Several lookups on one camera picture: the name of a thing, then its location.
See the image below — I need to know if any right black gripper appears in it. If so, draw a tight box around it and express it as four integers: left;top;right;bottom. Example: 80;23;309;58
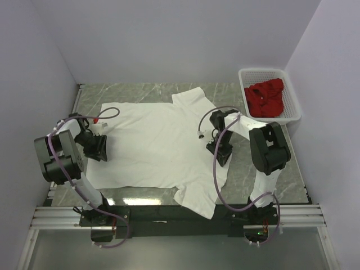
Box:
206;130;233;167

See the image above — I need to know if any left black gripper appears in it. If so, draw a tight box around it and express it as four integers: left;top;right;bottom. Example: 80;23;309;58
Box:
74;132;107;161

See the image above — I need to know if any white t shirt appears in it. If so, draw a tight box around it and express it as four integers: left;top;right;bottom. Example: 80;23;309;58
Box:
86;87;228;219

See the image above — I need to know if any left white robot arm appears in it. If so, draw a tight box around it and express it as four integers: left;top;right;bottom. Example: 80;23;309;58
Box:
34;113;113;226

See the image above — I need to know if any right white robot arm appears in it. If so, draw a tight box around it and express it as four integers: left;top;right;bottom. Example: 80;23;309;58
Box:
205;107;291;224

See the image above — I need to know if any red t shirt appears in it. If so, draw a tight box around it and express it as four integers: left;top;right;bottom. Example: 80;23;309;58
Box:
245;78;284;118

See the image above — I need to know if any black base beam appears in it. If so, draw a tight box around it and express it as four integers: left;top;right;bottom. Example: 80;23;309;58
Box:
77;204;278;242

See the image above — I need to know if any white plastic basket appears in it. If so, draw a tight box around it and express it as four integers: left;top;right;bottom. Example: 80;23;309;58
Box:
238;67;301;125

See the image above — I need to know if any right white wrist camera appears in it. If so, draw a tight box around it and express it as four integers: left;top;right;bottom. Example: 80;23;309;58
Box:
197;129;218;142

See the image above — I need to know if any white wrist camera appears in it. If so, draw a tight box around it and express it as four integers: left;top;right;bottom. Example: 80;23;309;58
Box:
197;129;218;142
88;118;108;136

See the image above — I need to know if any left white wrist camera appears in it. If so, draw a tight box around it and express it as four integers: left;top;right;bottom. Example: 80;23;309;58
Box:
88;118;108;136

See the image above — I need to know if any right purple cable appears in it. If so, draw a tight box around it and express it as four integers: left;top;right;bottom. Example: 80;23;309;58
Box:
198;105;282;246

